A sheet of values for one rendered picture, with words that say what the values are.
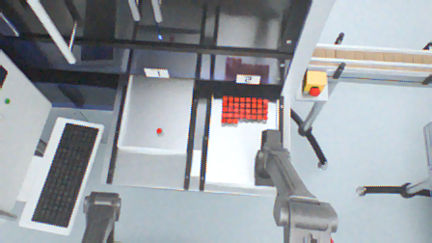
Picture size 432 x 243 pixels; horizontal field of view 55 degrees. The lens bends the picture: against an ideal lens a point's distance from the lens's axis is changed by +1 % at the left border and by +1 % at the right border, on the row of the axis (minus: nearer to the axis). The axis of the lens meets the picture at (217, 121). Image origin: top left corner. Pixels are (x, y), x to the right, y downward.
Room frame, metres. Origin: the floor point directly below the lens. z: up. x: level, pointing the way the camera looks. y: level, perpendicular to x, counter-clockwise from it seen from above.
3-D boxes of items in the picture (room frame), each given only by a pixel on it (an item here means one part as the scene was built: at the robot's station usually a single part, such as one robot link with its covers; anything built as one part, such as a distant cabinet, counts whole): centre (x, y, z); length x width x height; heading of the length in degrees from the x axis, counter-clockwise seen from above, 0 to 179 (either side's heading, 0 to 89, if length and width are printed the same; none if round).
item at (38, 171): (0.41, 0.64, 0.79); 0.45 x 0.28 x 0.03; 169
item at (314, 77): (0.71, -0.37, 1.00); 0.08 x 0.07 x 0.07; 176
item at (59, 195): (0.40, 0.58, 0.82); 0.40 x 0.14 x 0.02; 169
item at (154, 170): (0.55, 0.07, 0.87); 0.70 x 0.48 x 0.02; 86
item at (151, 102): (0.63, 0.23, 0.90); 0.34 x 0.26 x 0.04; 176
